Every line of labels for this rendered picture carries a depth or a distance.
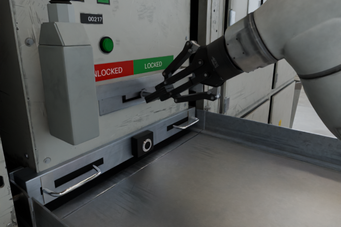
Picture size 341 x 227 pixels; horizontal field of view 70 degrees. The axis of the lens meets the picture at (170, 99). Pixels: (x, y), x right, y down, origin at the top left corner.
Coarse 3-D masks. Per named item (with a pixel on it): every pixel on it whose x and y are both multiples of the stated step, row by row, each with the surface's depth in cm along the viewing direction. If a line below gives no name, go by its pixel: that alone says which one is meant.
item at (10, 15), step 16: (0, 0) 38; (0, 16) 39; (0, 32) 40; (0, 48) 41; (16, 48) 38; (0, 64) 43; (16, 64) 39; (0, 80) 44; (16, 80) 40; (0, 96) 46; (16, 96) 42; (0, 112) 48; (16, 112) 43; (0, 128) 50; (16, 128) 45; (16, 144) 46; (32, 144) 42; (16, 160) 48; (32, 160) 43
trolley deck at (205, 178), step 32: (160, 160) 63; (192, 160) 63; (224, 160) 63; (256, 160) 63; (288, 160) 63; (128, 192) 51; (160, 192) 51; (192, 192) 51; (224, 192) 51; (256, 192) 51; (288, 192) 51; (320, 192) 51; (96, 224) 42; (128, 224) 42; (160, 224) 42; (192, 224) 42; (224, 224) 42; (256, 224) 42; (288, 224) 42; (320, 224) 42
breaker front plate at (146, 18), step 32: (32, 0) 38; (96, 0) 47; (128, 0) 54; (160, 0) 62; (32, 32) 39; (96, 32) 48; (128, 32) 55; (160, 32) 64; (32, 64) 40; (32, 96) 41; (32, 128) 41; (128, 128) 60; (64, 160) 47
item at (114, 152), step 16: (192, 112) 81; (144, 128) 63; (160, 128) 68; (176, 128) 75; (112, 144) 55; (128, 144) 59; (80, 160) 49; (96, 160) 52; (112, 160) 56; (16, 176) 43; (32, 176) 42; (64, 176) 47; (80, 176) 49; (32, 192) 42; (32, 208) 42
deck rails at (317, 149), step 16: (208, 112) 80; (208, 128) 82; (224, 128) 78; (240, 128) 75; (256, 128) 72; (272, 128) 69; (288, 128) 66; (256, 144) 71; (272, 144) 70; (288, 144) 67; (304, 144) 65; (320, 144) 62; (336, 144) 60; (304, 160) 62; (320, 160) 62; (336, 160) 61; (48, 224) 36; (64, 224) 33
